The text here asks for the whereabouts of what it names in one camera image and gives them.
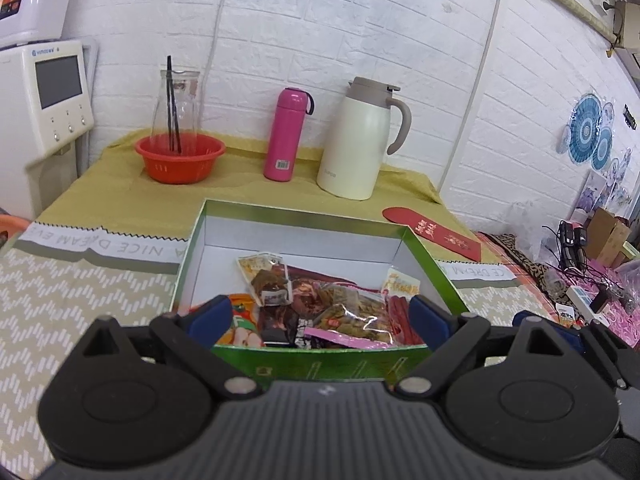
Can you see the green cardboard box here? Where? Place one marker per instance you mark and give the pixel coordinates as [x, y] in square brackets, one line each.
[310, 370]

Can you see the leopard print cloth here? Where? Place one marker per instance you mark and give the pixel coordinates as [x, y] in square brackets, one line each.
[520, 260]

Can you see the patterned quilted cover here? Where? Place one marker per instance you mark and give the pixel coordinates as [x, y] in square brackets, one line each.
[85, 290]

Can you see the white air conditioner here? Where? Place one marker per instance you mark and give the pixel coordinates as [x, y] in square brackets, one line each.
[627, 25]

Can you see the olive yellow tablecloth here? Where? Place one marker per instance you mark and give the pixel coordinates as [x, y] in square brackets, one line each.
[125, 200]

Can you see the red envelope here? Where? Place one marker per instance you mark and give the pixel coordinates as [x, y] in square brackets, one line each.
[435, 232]

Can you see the blue paper fan decoration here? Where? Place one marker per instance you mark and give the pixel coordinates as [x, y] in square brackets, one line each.
[587, 132]

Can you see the clear plastic bag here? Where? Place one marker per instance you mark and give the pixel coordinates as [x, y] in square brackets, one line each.
[530, 220]

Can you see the cream thermal jug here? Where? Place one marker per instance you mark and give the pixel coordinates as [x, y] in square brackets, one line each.
[357, 150]

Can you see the orange snack packet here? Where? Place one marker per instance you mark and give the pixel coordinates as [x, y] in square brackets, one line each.
[239, 325]

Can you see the clear pink-edged seed packet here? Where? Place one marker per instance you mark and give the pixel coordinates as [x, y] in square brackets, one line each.
[355, 317]

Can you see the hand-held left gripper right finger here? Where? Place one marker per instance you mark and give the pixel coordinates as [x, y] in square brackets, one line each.
[427, 320]

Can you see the dark brown snack packet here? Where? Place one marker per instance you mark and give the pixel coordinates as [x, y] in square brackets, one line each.
[285, 320]

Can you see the red nut snack packet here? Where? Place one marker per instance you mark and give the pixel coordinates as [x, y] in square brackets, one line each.
[406, 322]

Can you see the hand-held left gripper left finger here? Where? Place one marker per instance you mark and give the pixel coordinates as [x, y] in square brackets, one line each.
[212, 317]

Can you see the red plastic basin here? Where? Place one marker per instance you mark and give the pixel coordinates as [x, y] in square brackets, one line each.
[180, 162]

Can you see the pink thermos bottle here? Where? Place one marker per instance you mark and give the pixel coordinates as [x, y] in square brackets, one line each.
[285, 135]

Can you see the yellow dried snack packet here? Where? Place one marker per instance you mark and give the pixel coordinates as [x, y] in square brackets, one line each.
[260, 272]

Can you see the white countertop water dispenser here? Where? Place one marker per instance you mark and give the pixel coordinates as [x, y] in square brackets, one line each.
[45, 110]

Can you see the wall poster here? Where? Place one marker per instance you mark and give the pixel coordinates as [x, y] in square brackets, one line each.
[607, 185]

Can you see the glass carafe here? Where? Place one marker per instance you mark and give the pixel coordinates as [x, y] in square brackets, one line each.
[179, 105]

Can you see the black stirring stick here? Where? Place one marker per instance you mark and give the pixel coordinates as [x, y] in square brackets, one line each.
[171, 100]
[177, 120]

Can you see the brown cardboard box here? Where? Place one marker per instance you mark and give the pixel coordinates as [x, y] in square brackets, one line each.
[607, 232]

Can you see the small orange sachet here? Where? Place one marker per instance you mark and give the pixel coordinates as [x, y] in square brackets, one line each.
[567, 312]

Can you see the black charger plug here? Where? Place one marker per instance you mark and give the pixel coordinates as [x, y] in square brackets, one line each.
[600, 301]

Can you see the pale snack packet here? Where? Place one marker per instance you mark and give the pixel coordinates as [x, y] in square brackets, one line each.
[400, 284]

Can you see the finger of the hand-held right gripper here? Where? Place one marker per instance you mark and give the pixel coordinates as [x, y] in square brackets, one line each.
[524, 316]

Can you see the orange plastic item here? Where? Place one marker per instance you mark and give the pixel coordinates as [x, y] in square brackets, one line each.
[12, 227]

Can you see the white power strip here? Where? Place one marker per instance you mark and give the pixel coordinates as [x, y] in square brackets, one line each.
[580, 296]

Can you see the pink patterned cloth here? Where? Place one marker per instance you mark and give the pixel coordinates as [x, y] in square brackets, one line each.
[625, 290]

